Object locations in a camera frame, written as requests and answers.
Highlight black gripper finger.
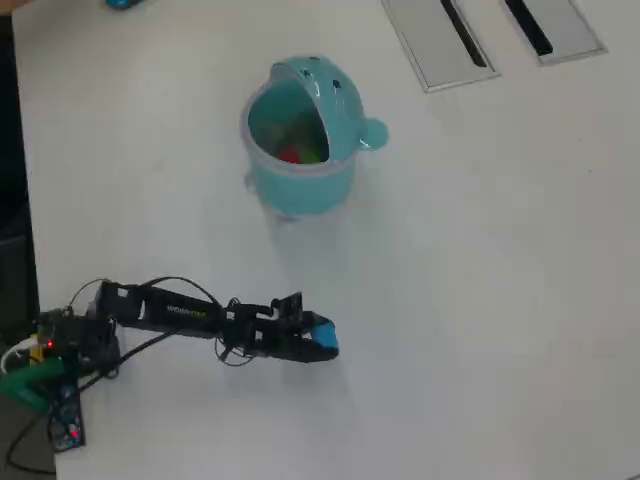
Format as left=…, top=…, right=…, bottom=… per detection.
left=272, top=344, right=341, bottom=364
left=297, top=310, right=337, bottom=331

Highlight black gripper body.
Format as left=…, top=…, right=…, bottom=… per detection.
left=224, top=308, right=305, bottom=359

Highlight blue cube block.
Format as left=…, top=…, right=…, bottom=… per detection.
left=304, top=322, right=339, bottom=349

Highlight teal cartoon animal bin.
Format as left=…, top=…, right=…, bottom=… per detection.
left=239, top=54, right=390, bottom=226

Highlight blue controller circuit board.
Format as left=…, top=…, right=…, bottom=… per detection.
left=47, top=382, right=87, bottom=454

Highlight green table clamp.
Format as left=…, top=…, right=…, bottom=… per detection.
left=0, top=359, right=66, bottom=411

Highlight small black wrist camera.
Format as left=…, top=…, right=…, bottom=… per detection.
left=272, top=292, right=305, bottom=324

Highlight thin black servo cable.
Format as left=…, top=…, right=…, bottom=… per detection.
left=67, top=276, right=251, bottom=369

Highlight white cable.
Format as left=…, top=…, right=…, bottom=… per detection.
left=0, top=339, right=39, bottom=374

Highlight black power cable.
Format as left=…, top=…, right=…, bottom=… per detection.
left=2, top=414, right=56, bottom=474

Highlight silver desk cable hatch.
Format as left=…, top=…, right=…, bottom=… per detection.
left=380, top=0, right=501, bottom=94
left=499, top=0, right=607, bottom=68

